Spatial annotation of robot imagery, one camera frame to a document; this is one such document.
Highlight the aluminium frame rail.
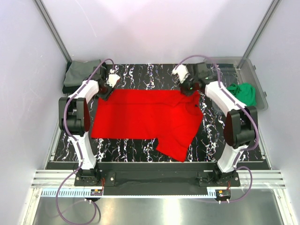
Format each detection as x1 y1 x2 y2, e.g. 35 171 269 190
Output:
31 170 285 189

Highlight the left aluminium corner post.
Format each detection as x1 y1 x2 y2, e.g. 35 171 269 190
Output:
33 0 72 62

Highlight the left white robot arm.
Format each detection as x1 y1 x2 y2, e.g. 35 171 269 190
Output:
59 69 120 186

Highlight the green t shirt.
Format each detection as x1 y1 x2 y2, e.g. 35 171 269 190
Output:
227 83 256 106

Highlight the white slotted cable duct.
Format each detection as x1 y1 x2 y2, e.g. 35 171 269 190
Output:
41 188 217 199

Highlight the right aluminium corner post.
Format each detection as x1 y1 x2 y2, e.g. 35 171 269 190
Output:
242 0 281 59

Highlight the clear plastic bin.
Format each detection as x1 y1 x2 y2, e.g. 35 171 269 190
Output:
205 57 268 112

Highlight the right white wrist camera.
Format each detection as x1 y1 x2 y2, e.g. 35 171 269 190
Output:
172 64 190 84

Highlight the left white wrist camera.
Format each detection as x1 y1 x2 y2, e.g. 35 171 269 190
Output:
106 69 121 88

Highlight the folded black t shirt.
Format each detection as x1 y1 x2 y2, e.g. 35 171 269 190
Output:
62 61 111 94

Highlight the folded grey t shirt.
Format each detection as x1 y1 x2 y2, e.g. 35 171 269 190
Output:
64 60 101 87

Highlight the aluminium corner post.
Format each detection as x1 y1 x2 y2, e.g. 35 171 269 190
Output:
242 0 281 59
33 0 72 62

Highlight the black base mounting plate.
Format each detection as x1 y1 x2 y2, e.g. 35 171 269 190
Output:
74 161 240 196

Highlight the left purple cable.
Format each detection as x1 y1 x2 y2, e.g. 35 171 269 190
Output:
57 58 115 223

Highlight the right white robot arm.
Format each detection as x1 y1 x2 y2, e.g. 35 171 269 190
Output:
172 62 258 187

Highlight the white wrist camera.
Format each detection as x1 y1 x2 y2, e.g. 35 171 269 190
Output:
172 64 190 84
106 69 121 88

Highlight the red t shirt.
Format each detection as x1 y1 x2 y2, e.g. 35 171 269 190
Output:
91 90 203 162

